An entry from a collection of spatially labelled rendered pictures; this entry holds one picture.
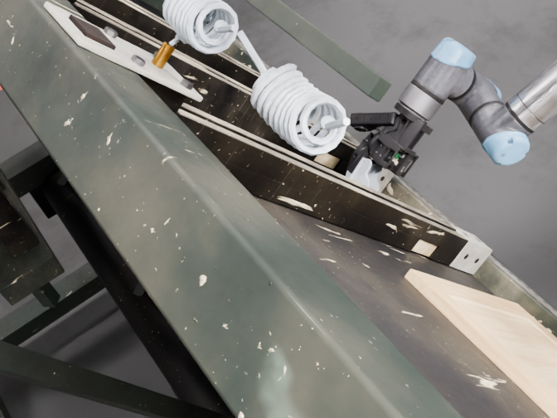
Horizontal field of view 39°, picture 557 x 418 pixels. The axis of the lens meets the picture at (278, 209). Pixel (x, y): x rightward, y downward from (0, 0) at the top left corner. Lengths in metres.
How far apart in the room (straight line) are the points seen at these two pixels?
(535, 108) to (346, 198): 0.40
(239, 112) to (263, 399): 1.01
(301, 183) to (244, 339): 0.64
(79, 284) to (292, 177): 1.89
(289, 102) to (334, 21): 3.15
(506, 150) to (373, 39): 2.36
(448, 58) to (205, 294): 0.97
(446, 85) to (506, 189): 1.63
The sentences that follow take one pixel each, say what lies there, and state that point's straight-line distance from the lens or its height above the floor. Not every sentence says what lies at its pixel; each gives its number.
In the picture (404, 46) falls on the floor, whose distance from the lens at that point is 3.72.
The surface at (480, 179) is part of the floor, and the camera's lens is 3.14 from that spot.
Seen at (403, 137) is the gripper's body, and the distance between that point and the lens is 1.51.
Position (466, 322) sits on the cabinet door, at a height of 1.30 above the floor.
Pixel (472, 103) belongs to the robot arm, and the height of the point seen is 1.32.
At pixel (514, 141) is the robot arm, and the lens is 1.47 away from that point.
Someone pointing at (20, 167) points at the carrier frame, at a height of 0.79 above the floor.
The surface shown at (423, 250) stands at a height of 1.11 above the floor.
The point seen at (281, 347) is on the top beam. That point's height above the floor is 1.92.
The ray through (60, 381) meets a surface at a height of 1.29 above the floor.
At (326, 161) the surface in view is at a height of 1.11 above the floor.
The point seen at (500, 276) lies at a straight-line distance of 1.80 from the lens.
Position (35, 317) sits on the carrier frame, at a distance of 2.99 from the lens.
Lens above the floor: 2.41
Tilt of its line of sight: 50 degrees down
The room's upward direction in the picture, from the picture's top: 18 degrees counter-clockwise
